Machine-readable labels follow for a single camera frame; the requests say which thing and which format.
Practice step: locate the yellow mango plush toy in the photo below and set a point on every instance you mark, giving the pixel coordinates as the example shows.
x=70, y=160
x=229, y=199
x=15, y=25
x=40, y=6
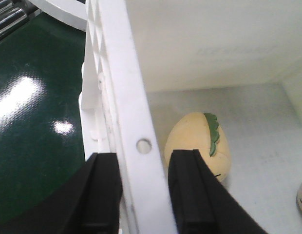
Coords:
x=202, y=132

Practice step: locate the white plastic tote crate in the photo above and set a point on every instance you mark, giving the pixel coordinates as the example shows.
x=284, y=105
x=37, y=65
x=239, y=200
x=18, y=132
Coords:
x=150, y=62

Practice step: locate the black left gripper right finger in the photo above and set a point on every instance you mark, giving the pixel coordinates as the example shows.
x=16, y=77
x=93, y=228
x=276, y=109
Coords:
x=201, y=204

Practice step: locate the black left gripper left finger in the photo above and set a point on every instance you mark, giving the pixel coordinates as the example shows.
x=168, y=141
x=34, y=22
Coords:
x=88, y=203

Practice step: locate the metal roller conveyor rack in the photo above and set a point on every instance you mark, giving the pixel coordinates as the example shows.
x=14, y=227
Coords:
x=11, y=17

